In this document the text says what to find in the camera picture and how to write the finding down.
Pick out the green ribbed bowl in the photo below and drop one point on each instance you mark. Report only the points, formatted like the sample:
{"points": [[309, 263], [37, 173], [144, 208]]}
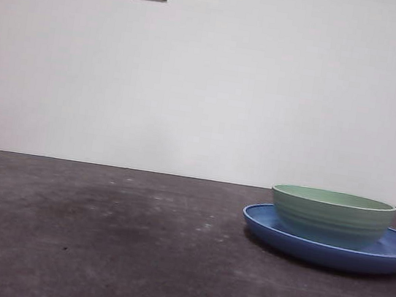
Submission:
{"points": [[331, 222]]}

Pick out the blue round plate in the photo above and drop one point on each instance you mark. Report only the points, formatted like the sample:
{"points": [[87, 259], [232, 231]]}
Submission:
{"points": [[316, 254]]}

